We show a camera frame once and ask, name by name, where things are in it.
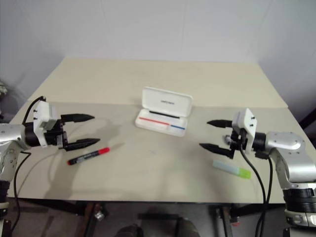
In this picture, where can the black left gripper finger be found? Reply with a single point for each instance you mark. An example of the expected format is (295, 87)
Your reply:
(79, 117)
(84, 143)

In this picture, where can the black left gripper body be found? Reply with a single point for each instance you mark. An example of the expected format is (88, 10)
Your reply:
(55, 138)

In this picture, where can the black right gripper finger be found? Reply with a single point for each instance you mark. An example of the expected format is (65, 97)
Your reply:
(214, 148)
(221, 123)

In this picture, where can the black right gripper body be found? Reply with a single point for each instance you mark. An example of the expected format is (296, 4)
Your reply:
(237, 140)

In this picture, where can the red and black marker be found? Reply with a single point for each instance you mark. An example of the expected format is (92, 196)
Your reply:
(89, 155)

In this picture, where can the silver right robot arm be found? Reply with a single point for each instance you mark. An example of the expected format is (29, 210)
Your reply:
(291, 148)

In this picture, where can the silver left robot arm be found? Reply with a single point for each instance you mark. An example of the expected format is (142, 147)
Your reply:
(10, 133)

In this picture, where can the white hinged pencil case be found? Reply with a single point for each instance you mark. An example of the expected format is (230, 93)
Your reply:
(168, 101)

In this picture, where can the thin black pen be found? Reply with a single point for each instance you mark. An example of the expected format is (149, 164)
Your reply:
(164, 114)

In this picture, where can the dark clutter beside table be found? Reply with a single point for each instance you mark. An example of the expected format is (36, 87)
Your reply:
(3, 90)

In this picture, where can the small red clip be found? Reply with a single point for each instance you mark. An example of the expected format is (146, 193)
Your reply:
(235, 223)

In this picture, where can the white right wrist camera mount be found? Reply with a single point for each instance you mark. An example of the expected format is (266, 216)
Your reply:
(247, 121)

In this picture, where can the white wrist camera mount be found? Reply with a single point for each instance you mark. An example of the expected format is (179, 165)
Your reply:
(247, 121)
(42, 111)

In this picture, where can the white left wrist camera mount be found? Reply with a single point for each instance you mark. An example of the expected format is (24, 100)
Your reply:
(42, 111)

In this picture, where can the small silver metal bracket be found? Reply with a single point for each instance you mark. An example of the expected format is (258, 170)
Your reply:
(99, 214)

